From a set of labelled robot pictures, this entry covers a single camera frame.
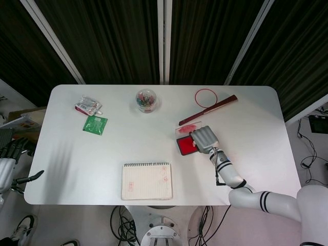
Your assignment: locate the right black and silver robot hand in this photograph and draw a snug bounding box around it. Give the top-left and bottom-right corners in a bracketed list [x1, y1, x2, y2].
[190, 125, 220, 155]

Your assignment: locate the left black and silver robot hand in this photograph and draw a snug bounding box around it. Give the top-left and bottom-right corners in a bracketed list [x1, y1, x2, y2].
[0, 137, 45, 195]

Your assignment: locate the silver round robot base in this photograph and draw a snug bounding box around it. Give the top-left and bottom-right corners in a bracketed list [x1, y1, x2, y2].
[140, 225, 181, 246]

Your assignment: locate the red ink pad black case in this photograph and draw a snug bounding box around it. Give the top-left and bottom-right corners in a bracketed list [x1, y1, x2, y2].
[176, 135, 200, 156]

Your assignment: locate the clear ink pad lid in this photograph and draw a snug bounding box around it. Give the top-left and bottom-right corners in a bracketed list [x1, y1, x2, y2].
[174, 120, 205, 138]

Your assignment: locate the dark red folded fan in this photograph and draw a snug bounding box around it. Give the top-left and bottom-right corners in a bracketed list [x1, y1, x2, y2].
[178, 94, 238, 126]

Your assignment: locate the black ribbed case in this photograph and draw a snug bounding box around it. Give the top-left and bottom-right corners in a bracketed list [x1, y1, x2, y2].
[0, 128, 15, 151]

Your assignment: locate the cardboard box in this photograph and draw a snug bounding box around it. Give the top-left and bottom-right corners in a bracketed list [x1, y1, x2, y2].
[7, 108, 47, 141]

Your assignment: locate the black and white sneaker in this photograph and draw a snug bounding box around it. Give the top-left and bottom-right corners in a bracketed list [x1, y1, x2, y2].
[12, 214, 39, 242]

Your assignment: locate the clear jar of coloured clips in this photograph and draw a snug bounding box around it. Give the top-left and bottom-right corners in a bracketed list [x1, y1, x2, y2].
[135, 88, 158, 114]

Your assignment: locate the spiral lined notebook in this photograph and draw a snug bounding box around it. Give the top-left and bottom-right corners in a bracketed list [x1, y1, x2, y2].
[120, 161, 174, 201]

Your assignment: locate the dark sneaker toe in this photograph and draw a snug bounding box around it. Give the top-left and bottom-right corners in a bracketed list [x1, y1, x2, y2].
[60, 238, 81, 246]

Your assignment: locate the green foil packet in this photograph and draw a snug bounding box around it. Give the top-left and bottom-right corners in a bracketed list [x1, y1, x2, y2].
[82, 115, 109, 135]

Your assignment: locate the dark curtain panel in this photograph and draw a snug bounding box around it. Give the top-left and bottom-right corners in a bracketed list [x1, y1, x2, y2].
[0, 0, 78, 106]
[32, 0, 165, 86]
[169, 0, 268, 86]
[228, 0, 328, 121]

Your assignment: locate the black floor box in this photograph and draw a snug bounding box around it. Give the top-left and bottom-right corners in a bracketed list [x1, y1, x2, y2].
[308, 115, 328, 134]

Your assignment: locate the red rubber band ring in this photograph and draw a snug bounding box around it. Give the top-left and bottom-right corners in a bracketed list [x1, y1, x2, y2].
[194, 88, 219, 109]

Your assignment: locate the black arm cable with plug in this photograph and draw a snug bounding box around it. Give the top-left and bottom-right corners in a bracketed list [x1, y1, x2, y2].
[214, 150, 227, 187]

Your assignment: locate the black cable bundle under table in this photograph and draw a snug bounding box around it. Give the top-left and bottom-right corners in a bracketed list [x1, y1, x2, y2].
[110, 204, 142, 243]
[188, 204, 232, 246]

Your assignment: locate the white table pedestal base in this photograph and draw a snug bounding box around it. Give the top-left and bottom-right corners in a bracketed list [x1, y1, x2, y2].
[125, 204, 206, 246]

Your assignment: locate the black floor cable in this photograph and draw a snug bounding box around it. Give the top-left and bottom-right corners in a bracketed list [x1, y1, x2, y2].
[296, 119, 328, 186]

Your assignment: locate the white frame post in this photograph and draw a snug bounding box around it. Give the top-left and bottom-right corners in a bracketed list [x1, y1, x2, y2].
[222, 0, 275, 86]
[156, 0, 173, 85]
[19, 0, 86, 85]

